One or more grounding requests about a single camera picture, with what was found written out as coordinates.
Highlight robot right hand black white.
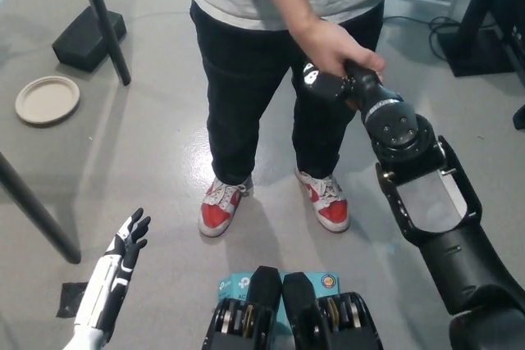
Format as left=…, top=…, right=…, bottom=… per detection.
left=302, top=59, right=405, bottom=121

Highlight person right hand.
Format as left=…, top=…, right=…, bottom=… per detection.
left=286, top=17, right=386, bottom=84

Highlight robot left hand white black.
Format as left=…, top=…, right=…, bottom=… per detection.
left=72, top=207, right=151, bottom=333

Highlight person grey shirt black jeans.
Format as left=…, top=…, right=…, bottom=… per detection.
left=189, top=0, right=405, bottom=183

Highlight person left red white sneaker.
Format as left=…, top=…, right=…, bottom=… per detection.
left=294, top=166, right=352, bottom=233

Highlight person red white sneaker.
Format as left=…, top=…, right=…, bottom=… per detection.
left=294, top=166, right=352, bottom=233
left=199, top=175, right=253, bottom=238

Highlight person right red white sneaker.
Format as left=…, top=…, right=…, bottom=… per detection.
left=199, top=175, right=253, bottom=238

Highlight robot left body block black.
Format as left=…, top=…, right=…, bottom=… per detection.
left=199, top=266, right=284, bottom=350

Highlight robot body block black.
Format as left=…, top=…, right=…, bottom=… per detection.
left=281, top=271, right=382, bottom=350
left=199, top=266, right=284, bottom=350

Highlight robot right body block black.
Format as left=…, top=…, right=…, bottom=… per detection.
left=281, top=271, right=382, bottom=350

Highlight black tape patch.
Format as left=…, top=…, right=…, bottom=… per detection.
left=56, top=281, right=89, bottom=319

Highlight thick black table leg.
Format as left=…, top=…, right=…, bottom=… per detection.
left=0, top=152, right=82, bottom=265

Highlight teal cardboard router box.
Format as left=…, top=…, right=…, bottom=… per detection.
left=217, top=270, right=342, bottom=339

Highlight black stand base right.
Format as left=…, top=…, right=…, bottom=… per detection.
left=436, top=0, right=525, bottom=77

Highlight beige paper plate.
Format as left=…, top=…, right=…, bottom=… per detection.
left=15, top=75, right=81, bottom=125

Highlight black stand foot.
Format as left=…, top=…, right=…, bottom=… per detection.
left=510, top=103, right=525, bottom=133

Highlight slim black table leg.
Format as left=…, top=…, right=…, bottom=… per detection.
left=72, top=0, right=132, bottom=87

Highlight black foam block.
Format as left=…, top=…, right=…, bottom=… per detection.
left=51, top=7, right=127, bottom=73

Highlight black floor cables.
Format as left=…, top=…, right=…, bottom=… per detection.
left=383, top=16, right=456, bottom=62

